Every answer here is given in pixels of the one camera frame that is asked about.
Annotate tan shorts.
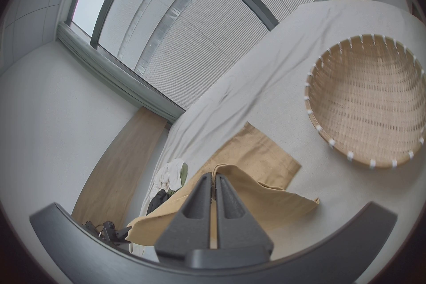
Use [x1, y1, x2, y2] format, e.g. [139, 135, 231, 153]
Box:
[126, 121, 321, 248]

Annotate round woven basket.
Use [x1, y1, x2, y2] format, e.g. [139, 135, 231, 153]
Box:
[304, 34, 426, 170]

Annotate green garment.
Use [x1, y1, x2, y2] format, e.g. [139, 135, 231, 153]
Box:
[166, 163, 189, 197]

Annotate white garment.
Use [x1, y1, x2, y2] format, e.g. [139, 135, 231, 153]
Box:
[153, 158, 185, 191]

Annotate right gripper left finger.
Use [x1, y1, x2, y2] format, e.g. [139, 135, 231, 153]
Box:
[155, 172, 213, 257]

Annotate black garment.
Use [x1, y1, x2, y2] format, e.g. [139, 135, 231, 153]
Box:
[147, 189, 172, 215]

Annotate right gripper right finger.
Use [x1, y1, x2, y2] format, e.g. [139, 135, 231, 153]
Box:
[214, 173, 275, 252]

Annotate grey-green curtain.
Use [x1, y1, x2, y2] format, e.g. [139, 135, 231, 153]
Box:
[57, 23, 180, 123]

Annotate window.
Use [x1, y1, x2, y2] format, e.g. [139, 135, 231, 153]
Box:
[65, 0, 333, 110]

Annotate bed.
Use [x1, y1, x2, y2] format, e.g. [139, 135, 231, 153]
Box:
[71, 0, 426, 263]

